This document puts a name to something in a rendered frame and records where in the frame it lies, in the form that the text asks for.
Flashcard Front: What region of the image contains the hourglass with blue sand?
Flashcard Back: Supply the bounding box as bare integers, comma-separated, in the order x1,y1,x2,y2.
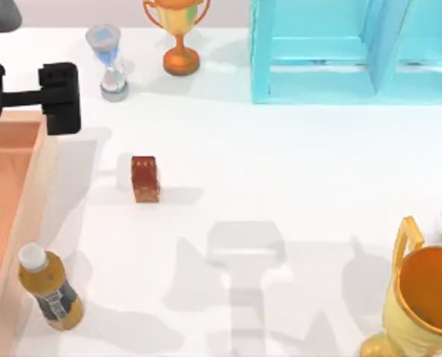
85,24,129,103

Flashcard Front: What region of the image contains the shallow salmon-coloured box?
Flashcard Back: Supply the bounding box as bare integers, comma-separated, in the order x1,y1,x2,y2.
0,111,61,357

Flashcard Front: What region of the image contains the small gold trophy, bronze base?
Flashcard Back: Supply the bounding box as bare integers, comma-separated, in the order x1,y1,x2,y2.
142,0,212,77

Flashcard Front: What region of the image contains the orange bottle with white cap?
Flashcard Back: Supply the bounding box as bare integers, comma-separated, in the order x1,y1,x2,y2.
17,242,86,332

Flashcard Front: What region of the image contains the light blue rack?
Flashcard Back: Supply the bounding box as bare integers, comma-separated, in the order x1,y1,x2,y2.
249,0,442,106

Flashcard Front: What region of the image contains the large gold trophy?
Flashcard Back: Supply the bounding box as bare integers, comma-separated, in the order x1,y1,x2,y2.
357,216,442,357

